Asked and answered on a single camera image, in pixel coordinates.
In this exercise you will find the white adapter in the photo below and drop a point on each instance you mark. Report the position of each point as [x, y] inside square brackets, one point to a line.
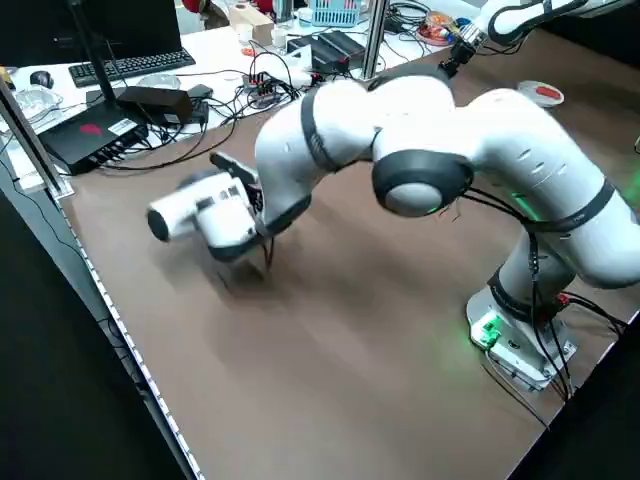
[300, 55]

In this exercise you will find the clear glass dish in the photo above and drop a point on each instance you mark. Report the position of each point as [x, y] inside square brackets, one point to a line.
[160, 81]

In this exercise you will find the black power supply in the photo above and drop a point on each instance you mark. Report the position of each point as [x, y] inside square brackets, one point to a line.
[335, 47]

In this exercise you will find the pink plate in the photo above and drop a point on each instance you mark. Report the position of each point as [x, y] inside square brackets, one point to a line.
[432, 42]

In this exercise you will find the small black adapter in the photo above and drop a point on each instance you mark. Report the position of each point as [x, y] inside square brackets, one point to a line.
[200, 91]

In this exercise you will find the red cooked shrimp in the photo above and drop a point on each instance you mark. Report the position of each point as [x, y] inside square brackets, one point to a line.
[436, 34]

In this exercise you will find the black stand pole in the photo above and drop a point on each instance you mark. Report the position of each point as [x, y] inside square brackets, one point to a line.
[95, 55]

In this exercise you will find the blue plastic basket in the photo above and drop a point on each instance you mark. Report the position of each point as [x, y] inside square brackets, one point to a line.
[332, 15]

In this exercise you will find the black computer mouse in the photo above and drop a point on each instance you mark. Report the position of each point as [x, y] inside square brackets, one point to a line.
[41, 78]

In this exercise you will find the white cup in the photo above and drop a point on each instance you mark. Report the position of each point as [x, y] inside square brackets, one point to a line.
[280, 37]

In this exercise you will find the clear glass cup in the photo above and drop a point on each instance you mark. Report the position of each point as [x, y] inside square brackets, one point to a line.
[244, 34]

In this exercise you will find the black monitor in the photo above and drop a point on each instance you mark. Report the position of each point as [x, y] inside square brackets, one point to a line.
[140, 25]

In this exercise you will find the cardboard box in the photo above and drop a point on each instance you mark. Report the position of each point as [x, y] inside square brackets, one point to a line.
[255, 22]

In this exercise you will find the aluminium upright post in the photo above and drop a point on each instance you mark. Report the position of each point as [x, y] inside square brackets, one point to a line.
[375, 40]

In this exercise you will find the clear plastic container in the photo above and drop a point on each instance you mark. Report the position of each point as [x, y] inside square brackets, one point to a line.
[37, 102]

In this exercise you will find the black power brick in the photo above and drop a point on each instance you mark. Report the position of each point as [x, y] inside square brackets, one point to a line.
[155, 102]

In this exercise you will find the grey usb hub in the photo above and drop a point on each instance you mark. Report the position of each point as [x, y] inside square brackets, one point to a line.
[260, 85]

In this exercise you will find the white round plate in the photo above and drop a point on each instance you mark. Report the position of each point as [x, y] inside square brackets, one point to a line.
[525, 87]

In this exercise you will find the red lid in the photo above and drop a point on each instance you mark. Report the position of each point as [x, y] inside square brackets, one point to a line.
[248, 50]

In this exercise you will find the black keyboard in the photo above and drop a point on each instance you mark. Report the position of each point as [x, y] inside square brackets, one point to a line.
[130, 67]

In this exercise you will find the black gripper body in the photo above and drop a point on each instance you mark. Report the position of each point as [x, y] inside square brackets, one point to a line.
[255, 195]
[461, 54]

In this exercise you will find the red sausage on skewer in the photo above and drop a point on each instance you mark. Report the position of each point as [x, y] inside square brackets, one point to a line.
[547, 92]

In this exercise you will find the black box with red logo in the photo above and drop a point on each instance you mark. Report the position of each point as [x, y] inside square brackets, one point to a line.
[85, 142]

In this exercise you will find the aluminium frame profile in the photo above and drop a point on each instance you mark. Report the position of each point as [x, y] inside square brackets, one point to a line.
[30, 145]

